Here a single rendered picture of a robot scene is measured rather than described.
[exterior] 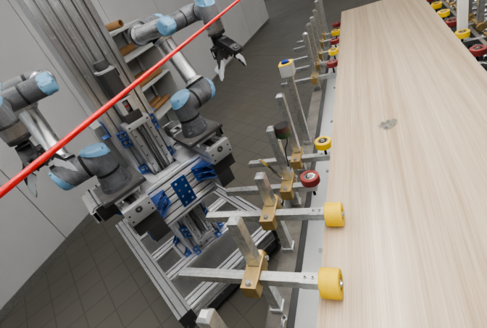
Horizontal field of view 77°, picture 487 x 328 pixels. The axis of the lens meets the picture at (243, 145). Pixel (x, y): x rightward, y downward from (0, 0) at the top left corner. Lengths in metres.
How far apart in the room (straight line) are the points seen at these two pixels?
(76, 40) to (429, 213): 1.57
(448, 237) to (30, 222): 3.18
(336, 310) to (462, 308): 0.29
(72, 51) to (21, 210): 2.04
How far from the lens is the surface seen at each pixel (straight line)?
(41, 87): 1.25
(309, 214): 1.09
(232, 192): 1.48
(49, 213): 3.52
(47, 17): 1.66
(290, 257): 1.33
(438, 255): 1.05
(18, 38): 3.62
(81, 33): 1.67
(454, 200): 1.19
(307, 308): 1.30
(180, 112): 1.65
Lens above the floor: 1.74
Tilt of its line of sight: 30 degrees down
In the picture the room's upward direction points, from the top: 23 degrees counter-clockwise
